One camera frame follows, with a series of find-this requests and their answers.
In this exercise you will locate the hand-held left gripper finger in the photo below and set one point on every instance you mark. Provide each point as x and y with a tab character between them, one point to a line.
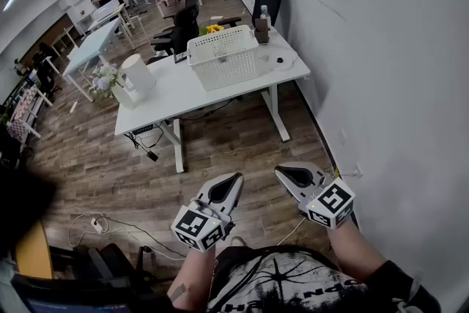
239	190
207	194

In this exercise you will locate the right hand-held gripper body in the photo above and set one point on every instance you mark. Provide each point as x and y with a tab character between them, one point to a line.
331	203

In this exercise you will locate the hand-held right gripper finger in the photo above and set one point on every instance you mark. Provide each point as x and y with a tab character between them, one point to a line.
293	190
315	172

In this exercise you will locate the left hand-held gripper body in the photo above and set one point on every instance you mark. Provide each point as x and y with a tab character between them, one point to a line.
199	227

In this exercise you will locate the white plastic basket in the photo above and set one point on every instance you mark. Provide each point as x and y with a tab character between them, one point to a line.
227	75

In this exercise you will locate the person's right forearm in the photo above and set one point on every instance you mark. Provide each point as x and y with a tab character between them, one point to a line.
351	249

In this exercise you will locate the person's left forearm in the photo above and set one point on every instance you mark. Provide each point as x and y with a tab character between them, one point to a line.
194	267

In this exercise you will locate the person's left shoe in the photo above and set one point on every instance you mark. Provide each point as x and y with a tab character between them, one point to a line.
238	241

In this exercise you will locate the black power adapter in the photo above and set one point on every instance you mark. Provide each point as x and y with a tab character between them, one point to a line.
152	155

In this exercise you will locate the black power strip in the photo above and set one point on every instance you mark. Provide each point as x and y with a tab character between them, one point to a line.
143	129

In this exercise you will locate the black and white printed shirt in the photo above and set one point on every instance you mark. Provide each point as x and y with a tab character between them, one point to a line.
293	289

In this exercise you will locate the white table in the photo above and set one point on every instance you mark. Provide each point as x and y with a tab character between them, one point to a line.
176	91

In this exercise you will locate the white kettle jug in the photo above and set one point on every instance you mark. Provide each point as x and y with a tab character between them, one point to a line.
139	77

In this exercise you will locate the brown cardboard holder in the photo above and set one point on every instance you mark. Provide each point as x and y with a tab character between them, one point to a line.
262	34

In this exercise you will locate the blue flowers in white vase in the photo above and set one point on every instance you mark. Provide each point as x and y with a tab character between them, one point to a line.
104	82

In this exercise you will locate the sunflower bouquet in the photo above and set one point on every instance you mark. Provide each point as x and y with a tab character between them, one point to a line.
214	28

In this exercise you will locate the yellow chair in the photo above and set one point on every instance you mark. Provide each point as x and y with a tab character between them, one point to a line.
34	253

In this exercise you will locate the green label plastic bottle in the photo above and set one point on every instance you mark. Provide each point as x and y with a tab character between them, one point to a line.
264	12

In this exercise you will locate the light blue table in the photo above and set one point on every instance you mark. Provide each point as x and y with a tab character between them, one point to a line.
95	44

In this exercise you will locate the white desk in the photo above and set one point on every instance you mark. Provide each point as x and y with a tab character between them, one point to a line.
110	20

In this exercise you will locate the black picture frame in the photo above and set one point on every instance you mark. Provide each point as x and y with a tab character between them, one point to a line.
180	58

